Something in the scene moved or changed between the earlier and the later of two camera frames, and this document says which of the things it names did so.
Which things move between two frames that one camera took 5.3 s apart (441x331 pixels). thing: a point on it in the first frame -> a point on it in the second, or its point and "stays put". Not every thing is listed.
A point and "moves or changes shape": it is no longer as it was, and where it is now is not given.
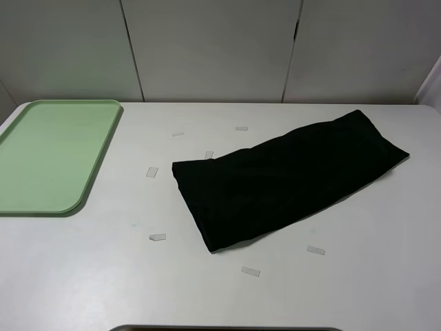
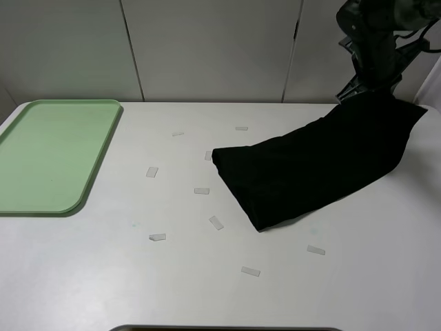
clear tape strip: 151,172 stays put
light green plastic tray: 50,152 stays put
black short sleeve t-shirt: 262,187 moves or changes shape
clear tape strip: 250,271 stays put
